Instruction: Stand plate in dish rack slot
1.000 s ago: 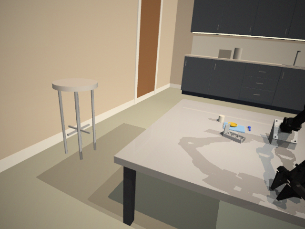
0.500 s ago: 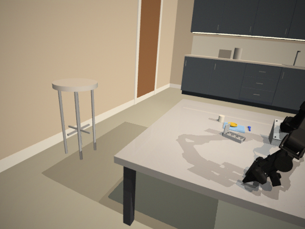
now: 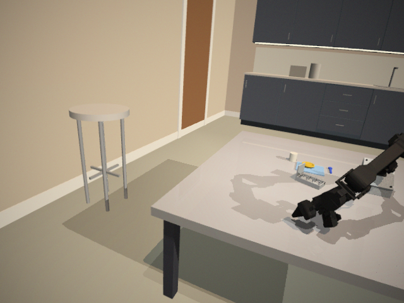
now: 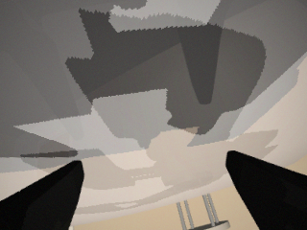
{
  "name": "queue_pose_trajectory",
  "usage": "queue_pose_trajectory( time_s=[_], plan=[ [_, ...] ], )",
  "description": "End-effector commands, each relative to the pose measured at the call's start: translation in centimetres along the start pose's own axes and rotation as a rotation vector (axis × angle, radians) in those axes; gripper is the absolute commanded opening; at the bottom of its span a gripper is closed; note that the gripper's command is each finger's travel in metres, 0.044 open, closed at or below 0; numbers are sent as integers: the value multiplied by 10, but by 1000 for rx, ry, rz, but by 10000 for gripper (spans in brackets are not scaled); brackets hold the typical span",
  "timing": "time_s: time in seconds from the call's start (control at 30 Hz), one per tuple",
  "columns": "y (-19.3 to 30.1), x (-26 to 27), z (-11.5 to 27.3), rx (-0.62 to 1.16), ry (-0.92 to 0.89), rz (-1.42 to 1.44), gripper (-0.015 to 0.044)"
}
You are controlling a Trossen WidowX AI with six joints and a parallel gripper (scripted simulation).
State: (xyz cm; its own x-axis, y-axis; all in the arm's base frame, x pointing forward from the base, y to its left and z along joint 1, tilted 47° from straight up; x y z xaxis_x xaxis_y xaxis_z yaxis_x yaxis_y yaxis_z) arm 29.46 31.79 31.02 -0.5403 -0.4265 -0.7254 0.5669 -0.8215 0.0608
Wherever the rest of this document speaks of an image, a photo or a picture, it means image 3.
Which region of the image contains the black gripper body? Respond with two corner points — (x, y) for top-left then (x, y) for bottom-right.
(297, 191), (328, 220)

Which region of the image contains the yellow plate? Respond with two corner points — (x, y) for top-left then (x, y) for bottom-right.
(302, 162), (315, 169)

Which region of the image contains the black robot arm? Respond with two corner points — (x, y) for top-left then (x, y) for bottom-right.
(318, 133), (404, 228)

